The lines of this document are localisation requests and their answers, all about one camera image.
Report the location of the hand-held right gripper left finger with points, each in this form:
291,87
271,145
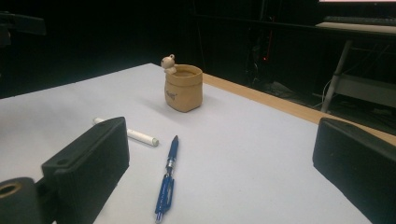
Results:
90,168

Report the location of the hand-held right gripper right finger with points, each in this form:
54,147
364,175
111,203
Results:
358,161

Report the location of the white pen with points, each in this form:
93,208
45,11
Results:
141,137

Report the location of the blue pen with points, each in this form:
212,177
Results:
165,193

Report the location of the tan pen holder with bear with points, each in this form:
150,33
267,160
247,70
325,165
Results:
183,93

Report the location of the white table mat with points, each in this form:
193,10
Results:
249,155

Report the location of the dark keyboard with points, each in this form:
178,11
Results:
358,20

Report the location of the black computer tower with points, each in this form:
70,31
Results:
263,56

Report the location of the white metal frame desk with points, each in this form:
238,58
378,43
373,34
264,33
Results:
361,87

